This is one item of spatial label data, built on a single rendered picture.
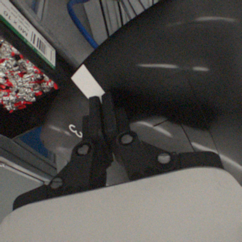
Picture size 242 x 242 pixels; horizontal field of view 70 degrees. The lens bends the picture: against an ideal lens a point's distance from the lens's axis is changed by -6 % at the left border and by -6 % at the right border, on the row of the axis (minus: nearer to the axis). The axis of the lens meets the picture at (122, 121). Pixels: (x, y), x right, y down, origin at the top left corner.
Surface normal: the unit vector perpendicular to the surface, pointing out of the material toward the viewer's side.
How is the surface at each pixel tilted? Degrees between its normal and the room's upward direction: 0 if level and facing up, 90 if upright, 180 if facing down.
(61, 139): 37
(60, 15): 0
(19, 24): 90
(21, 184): 90
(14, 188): 90
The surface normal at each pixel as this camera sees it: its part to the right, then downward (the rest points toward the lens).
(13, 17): 0.90, -0.37
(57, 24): 0.21, 0.83
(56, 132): -0.36, 0.57
